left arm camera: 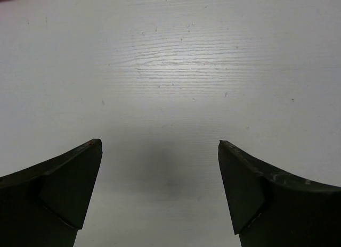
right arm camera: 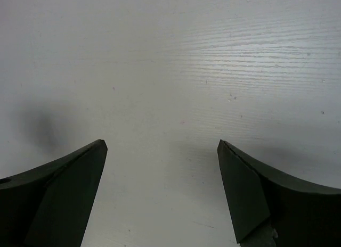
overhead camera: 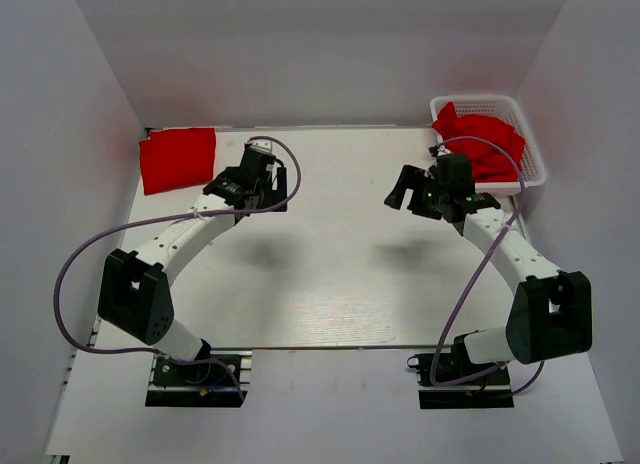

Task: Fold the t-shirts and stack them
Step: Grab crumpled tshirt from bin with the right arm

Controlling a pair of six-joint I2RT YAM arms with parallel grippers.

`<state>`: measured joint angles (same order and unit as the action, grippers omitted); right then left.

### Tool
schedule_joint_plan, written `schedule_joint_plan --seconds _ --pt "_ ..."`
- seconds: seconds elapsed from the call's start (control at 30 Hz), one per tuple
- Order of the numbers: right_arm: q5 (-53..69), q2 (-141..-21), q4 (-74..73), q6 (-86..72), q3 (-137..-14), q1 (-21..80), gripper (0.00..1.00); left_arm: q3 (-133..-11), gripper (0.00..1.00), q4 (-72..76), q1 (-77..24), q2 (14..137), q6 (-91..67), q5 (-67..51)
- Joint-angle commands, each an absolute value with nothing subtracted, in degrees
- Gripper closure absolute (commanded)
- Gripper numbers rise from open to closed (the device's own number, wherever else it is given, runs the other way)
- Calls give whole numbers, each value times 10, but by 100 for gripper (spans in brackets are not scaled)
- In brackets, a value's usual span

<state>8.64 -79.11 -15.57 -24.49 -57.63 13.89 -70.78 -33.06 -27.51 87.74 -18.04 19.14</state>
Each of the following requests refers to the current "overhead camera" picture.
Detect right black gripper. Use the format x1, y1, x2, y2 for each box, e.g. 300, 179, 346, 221
384, 165, 449, 220

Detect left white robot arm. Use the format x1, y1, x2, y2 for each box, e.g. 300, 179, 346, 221
98, 136, 290, 383

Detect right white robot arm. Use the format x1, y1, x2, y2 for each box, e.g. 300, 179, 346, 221
384, 155, 593, 383

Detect red t shirts in basket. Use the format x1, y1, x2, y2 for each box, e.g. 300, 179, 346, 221
433, 102, 525, 183

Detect folded red t shirt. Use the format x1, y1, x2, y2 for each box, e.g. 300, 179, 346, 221
139, 127, 217, 195

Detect white plastic basket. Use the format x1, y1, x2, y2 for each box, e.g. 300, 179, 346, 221
430, 94, 546, 196

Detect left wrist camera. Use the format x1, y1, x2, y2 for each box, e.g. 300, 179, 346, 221
245, 139, 274, 156

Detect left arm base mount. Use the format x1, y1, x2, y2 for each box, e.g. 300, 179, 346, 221
145, 353, 252, 409

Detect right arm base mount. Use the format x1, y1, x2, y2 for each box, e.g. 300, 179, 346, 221
406, 353, 514, 411

